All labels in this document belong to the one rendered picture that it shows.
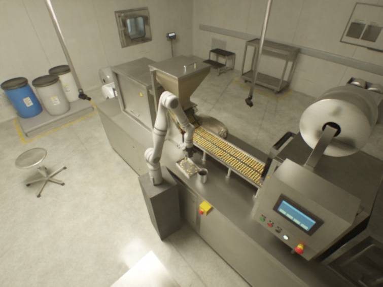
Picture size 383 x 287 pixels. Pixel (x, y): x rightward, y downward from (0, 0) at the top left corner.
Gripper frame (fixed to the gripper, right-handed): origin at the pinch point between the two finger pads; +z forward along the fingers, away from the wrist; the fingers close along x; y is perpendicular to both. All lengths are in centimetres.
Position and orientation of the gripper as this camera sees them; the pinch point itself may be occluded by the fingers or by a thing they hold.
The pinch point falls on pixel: (186, 160)
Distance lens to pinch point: 168.7
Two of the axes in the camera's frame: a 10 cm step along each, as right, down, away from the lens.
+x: -4.6, -5.9, 6.6
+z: 0.0, 7.4, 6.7
